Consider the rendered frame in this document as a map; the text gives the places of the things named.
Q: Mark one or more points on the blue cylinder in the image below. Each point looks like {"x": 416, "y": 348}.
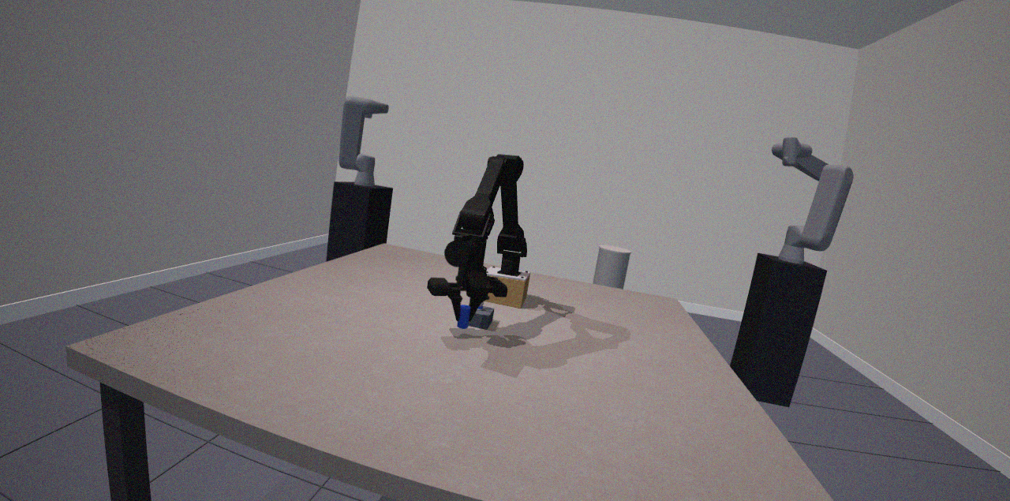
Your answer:
{"x": 464, "y": 317}

